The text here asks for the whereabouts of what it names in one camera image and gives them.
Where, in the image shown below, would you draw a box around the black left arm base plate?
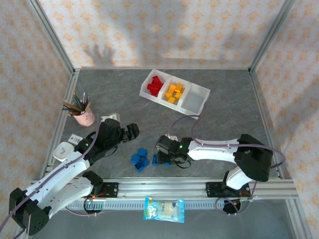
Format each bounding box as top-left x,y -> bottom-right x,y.
92,182 -> 119,199

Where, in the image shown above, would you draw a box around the white alarm clock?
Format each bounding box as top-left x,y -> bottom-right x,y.
53,141 -> 77,162

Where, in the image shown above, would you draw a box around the red blocks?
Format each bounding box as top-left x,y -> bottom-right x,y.
139,69 -> 173,100

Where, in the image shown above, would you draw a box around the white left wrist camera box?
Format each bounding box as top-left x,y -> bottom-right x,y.
100,113 -> 121,123

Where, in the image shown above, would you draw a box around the small card packet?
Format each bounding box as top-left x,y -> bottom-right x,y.
67,133 -> 83,146

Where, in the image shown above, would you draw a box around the white plastic bin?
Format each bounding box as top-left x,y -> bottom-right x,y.
178,83 -> 211,117

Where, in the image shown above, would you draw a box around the grey slotted cable duct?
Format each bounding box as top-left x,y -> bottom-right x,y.
64,200 -> 244,212

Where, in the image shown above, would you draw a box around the yellow blocks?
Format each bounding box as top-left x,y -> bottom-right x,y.
159,75 -> 193,107

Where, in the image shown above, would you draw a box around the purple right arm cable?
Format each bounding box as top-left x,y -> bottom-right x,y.
168,115 -> 287,216

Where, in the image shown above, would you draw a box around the blue white snack bag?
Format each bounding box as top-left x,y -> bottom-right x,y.
143,196 -> 185,224

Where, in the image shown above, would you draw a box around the aluminium side rail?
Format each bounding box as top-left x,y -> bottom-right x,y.
39,69 -> 81,180
249,69 -> 292,180

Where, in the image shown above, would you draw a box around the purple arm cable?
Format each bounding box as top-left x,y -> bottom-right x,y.
0,134 -> 100,239
168,115 -> 287,216

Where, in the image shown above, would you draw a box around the pink pencil cup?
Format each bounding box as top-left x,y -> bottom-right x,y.
67,104 -> 96,127

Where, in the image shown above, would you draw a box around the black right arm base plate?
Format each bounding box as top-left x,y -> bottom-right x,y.
205,182 -> 252,199

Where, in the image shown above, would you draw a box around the green pencil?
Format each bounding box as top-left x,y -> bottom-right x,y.
74,91 -> 82,111

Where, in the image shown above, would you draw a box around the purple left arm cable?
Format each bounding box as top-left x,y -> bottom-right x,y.
0,134 -> 100,239

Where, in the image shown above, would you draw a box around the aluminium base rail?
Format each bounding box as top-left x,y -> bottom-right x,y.
26,177 -> 300,200

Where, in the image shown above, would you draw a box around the aluminium frame post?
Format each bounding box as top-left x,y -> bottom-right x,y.
248,0 -> 299,75
285,199 -> 310,239
25,0 -> 77,75

